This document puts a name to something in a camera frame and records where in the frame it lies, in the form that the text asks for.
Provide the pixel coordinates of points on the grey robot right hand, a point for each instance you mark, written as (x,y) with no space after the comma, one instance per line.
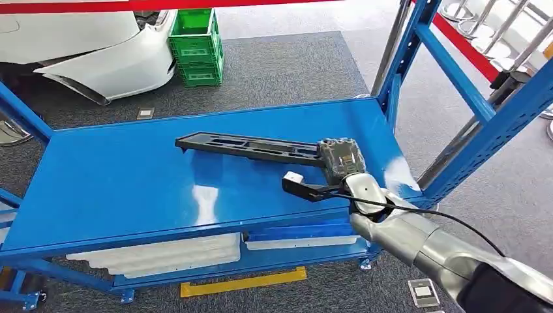
(343,157)

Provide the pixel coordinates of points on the black plastic plate frame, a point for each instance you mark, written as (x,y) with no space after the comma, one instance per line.
(194,141)

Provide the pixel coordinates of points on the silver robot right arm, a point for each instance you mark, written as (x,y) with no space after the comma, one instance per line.
(432,246)

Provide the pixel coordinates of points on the large steel floor socket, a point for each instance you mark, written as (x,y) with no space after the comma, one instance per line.
(423,293)

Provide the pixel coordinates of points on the yellow floor tape strip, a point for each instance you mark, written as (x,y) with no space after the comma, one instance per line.
(242,283)

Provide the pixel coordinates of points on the green plastic crate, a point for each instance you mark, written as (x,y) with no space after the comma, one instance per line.
(194,43)
(201,77)

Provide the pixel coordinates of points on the short red barrier belt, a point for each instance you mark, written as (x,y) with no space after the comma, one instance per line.
(466,47)

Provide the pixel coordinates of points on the steel stanchion with round base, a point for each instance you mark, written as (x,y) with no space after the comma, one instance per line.
(492,47)
(456,8)
(533,45)
(475,28)

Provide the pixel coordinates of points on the small steel floor socket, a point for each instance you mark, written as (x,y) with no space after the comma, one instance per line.
(145,113)

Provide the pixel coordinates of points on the blue steel shelf rack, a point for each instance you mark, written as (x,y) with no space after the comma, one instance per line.
(108,181)

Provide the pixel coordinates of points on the white car bumper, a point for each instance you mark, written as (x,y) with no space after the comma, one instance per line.
(108,52)

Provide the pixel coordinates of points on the long red barrier belt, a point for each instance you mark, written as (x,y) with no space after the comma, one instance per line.
(86,6)

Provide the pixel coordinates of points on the steel stanchion base disc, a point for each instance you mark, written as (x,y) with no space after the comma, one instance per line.
(13,134)

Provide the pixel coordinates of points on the plain steel stanchion post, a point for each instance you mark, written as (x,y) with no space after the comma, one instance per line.
(391,43)

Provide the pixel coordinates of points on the black-capped steel stanchion post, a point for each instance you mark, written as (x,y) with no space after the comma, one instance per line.
(503,84)

